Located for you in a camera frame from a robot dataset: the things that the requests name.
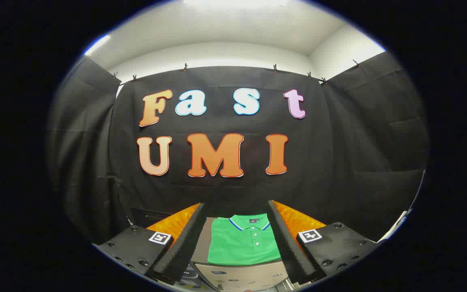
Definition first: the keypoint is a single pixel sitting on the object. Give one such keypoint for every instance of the grey washing machine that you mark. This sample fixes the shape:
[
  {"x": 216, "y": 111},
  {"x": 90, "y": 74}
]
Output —
[{"x": 189, "y": 276}]

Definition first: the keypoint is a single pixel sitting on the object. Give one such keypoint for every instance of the white board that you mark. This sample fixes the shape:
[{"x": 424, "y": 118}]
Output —
[{"x": 395, "y": 227}]

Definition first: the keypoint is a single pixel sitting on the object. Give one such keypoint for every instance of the ceiling light strip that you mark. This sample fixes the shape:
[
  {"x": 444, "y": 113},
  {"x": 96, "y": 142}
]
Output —
[
  {"x": 233, "y": 2},
  {"x": 97, "y": 44}
]

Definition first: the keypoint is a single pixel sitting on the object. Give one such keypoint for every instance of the green polo shirt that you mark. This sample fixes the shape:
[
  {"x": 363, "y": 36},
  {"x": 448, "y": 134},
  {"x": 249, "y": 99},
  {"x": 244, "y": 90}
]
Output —
[{"x": 237, "y": 247}]

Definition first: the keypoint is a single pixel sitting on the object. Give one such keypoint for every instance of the row of black cloth clips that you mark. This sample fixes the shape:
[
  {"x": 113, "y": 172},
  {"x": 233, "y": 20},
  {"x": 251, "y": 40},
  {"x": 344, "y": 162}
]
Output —
[{"x": 185, "y": 67}]

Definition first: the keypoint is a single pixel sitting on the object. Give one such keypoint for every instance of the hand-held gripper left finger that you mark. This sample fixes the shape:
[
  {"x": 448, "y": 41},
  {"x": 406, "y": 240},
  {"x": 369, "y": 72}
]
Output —
[{"x": 185, "y": 247}]

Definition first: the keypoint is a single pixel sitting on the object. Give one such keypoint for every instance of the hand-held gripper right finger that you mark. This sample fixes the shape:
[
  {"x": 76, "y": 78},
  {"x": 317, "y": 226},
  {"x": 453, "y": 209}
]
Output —
[{"x": 286, "y": 247}]

